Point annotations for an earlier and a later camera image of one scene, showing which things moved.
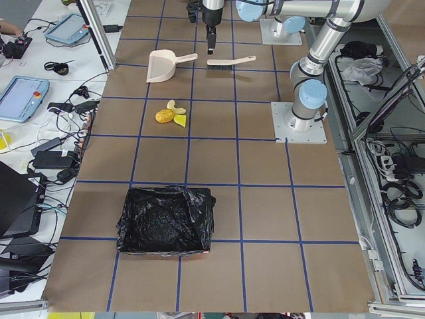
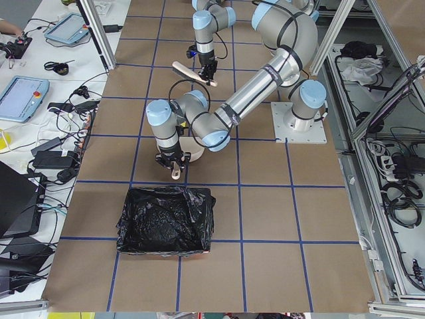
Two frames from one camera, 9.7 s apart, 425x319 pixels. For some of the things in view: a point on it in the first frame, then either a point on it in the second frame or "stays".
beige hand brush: x=227 y=64 -> x=186 y=72
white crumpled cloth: x=364 y=70 stays
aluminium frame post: x=99 y=33 stays
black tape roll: x=62 y=68 stays
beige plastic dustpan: x=162 y=64 -> x=191 y=145
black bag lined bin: x=167 y=220 stays
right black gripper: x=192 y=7 -> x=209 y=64
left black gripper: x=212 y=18 -> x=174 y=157
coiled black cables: x=402 y=209 stays
